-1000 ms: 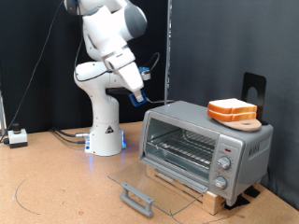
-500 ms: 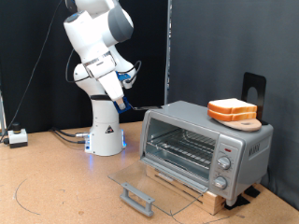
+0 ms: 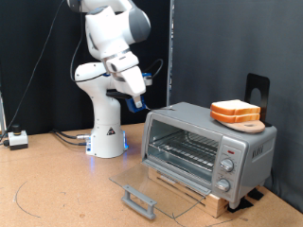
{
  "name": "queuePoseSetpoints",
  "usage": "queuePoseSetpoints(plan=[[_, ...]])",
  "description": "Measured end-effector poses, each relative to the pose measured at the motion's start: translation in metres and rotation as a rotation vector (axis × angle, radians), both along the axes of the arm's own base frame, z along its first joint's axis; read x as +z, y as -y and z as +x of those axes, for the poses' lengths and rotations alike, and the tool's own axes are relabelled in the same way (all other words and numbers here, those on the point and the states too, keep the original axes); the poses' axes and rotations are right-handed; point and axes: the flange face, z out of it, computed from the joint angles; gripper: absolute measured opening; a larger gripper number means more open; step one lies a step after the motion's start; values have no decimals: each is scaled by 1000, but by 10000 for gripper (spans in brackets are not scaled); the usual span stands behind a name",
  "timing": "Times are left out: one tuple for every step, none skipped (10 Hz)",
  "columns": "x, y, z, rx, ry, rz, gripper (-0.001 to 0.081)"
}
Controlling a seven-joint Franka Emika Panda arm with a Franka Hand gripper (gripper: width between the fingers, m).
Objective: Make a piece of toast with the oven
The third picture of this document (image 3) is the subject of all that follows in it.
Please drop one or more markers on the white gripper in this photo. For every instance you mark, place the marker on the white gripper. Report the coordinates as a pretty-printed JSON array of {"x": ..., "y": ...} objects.
[{"x": 131, "y": 75}]

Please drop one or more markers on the white bread slice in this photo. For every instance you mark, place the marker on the white bread slice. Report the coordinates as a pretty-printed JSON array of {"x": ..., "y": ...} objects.
[
  {"x": 235, "y": 106},
  {"x": 233, "y": 118}
]

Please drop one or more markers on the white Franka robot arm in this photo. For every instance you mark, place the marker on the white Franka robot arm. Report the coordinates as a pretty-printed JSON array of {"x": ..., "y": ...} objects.
[{"x": 107, "y": 132}]

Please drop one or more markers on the silver oven knob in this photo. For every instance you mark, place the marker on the silver oven knob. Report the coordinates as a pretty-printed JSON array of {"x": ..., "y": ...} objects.
[
  {"x": 227, "y": 164},
  {"x": 222, "y": 184}
]

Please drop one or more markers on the silver toaster oven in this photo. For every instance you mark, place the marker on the silver toaster oven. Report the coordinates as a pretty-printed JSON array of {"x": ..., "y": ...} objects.
[{"x": 252, "y": 151}]

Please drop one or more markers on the vertical metal pole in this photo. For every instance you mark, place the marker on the vertical metal pole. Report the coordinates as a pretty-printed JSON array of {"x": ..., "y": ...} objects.
[{"x": 170, "y": 63}]

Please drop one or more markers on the black backdrop curtain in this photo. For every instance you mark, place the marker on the black backdrop curtain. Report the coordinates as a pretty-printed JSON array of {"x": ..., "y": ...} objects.
[{"x": 47, "y": 104}]

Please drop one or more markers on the round wooden serving board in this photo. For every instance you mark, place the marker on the round wooden serving board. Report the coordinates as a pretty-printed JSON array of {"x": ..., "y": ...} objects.
[{"x": 249, "y": 127}]

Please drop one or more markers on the black metal bookend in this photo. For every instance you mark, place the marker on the black metal bookend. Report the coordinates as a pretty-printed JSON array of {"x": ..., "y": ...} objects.
[{"x": 252, "y": 82}]

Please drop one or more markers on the white emergency stop box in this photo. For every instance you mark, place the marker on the white emergency stop box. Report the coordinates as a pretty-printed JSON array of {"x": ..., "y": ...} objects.
[{"x": 18, "y": 138}]

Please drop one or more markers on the wooden slatted crate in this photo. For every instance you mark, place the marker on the wooden slatted crate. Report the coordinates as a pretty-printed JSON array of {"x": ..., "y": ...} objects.
[{"x": 217, "y": 205}]

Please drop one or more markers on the grey backdrop curtain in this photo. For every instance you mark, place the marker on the grey backdrop curtain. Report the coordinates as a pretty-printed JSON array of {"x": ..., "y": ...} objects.
[{"x": 252, "y": 38}]

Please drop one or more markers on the black foam pad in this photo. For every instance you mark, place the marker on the black foam pad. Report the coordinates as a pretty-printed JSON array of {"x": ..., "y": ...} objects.
[
  {"x": 256, "y": 194},
  {"x": 240, "y": 205}
]

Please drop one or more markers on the metal frame leg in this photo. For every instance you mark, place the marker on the metal frame leg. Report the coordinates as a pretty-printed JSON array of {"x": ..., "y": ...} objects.
[{"x": 2, "y": 119}]

